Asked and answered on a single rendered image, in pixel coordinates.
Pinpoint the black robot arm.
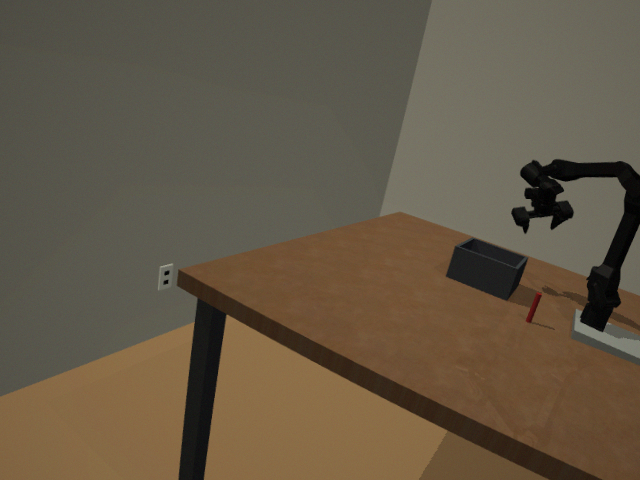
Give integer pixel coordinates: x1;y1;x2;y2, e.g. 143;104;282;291
520;159;640;332

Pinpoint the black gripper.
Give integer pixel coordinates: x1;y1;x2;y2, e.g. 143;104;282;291
511;193;573;234

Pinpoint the red peg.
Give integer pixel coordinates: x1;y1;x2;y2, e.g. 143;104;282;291
526;292;542;323

